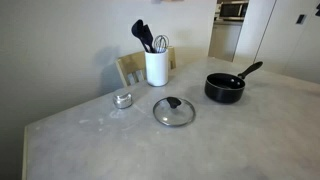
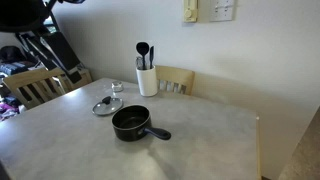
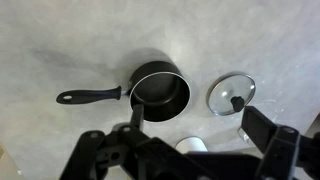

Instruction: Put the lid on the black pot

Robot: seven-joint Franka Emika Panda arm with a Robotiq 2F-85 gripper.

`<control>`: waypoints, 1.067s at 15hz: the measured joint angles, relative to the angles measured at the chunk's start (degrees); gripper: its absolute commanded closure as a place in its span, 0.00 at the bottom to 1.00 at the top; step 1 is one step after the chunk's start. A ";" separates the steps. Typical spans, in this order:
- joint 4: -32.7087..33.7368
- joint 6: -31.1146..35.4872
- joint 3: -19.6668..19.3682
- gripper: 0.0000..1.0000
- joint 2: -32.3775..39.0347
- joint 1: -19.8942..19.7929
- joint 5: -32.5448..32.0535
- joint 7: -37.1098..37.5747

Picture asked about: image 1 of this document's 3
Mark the metal whisk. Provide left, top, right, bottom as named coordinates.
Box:
left=153, top=34, right=170, bottom=54

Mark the microwave oven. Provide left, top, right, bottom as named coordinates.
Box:
left=218, top=0, right=250, bottom=22

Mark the black door plate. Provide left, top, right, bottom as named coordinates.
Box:
left=295, top=13, right=307, bottom=25

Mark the wooden chair with short back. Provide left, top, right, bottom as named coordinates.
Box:
left=114, top=46, right=177, bottom=88

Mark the glass lid with black knob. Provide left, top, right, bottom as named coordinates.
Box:
left=152, top=96, right=197, bottom=128

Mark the black spatula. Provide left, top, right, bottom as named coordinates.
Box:
left=142, top=23, right=156, bottom=54

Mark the white kitchen cabinet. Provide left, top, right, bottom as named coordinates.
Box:
left=208, top=20, right=244, bottom=63

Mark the white utensil holder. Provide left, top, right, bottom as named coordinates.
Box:
left=144, top=48, right=170, bottom=88

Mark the small steel tin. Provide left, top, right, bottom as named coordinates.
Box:
left=112, top=90, right=134, bottom=110

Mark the black ladle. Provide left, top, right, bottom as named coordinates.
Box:
left=130, top=18, right=152, bottom=54

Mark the black pot with handle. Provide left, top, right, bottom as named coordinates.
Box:
left=204, top=61, right=264, bottom=104

